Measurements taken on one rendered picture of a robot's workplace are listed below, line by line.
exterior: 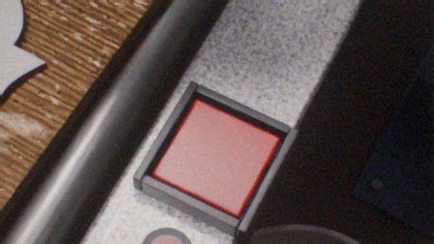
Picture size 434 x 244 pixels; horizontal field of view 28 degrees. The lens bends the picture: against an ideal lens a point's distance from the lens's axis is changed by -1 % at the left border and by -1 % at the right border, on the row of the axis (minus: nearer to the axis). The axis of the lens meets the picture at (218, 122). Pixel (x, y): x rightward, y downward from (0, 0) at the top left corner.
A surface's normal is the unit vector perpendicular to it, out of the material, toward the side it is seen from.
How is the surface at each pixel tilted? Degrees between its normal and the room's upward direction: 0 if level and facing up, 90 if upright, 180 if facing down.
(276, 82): 0
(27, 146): 0
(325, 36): 0
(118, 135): 50
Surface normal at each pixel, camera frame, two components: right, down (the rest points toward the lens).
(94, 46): 0.04, -0.46
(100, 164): 0.70, 0.02
